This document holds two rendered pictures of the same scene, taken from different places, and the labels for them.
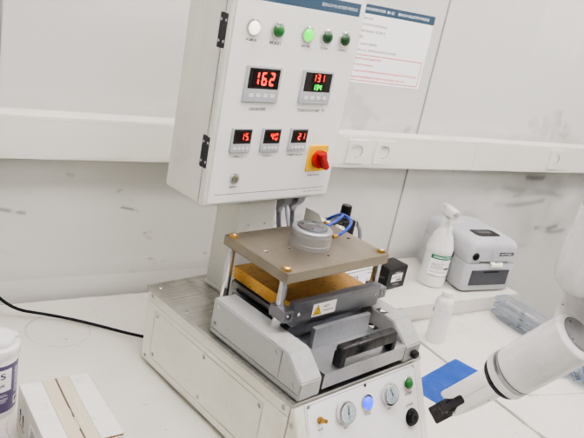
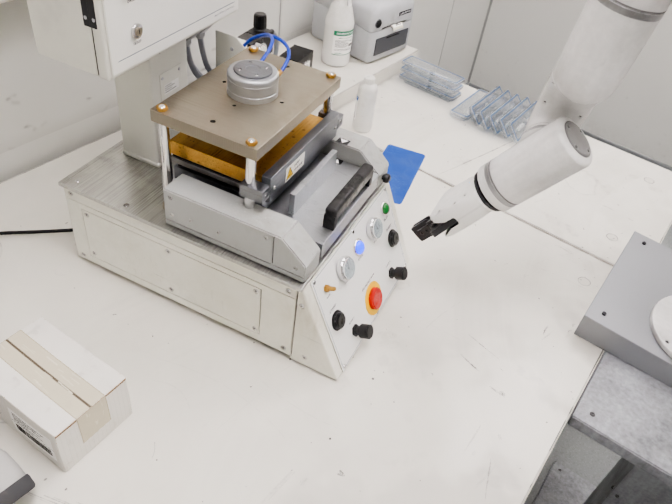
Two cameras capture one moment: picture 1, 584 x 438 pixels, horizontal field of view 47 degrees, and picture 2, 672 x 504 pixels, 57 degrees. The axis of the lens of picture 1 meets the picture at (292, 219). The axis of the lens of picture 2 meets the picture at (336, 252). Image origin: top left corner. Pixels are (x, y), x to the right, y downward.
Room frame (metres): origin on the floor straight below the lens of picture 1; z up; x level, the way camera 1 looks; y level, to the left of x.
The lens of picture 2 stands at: (0.33, 0.16, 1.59)
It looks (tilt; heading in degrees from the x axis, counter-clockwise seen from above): 42 degrees down; 335
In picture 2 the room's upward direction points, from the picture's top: 9 degrees clockwise
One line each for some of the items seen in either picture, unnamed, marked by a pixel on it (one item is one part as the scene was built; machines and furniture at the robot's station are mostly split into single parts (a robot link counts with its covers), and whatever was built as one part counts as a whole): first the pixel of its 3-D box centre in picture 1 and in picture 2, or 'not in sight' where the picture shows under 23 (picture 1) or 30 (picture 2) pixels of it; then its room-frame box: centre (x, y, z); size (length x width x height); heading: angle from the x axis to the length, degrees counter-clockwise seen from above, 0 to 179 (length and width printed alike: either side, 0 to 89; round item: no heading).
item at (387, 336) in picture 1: (366, 346); (349, 194); (1.06, -0.17, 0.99); 0.15 x 0.02 x 0.04; 136
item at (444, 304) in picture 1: (441, 315); (365, 103); (1.62, -0.44, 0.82); 0.05 x 0.05 x 0.14
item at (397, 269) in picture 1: (388, 273); (295, 64); (1.83, -0.31, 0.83); 0.09 x 0.06 x 0.07; 137
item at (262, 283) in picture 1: (306, 271); (254, 122); (1.19, -0.05, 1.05); 0.22 x 0.17 x 0.10; 136
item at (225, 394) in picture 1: (292, 368); (257, 222); (1.20, -0.06, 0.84); 0.53 x 0.37 x 0.17; 46
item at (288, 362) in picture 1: (263, 343); (241, 226); (1.04, 0.01, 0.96); 0.25 x 0.05 x 0.07; 46
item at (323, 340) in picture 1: (312, 320); (274, 175); (1.16, -0.08, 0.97); 0.30 x 0.22 x 0.08; 46
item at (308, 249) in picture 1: (302, 248); (242, 95); (1.23, -0.03, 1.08); 0.31 x 0.24 x 0.13; 136
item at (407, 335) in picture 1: (368, 315); (325, 146); (1.23, -0.19, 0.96); 0.26 x 0.05 x 0.07; 46
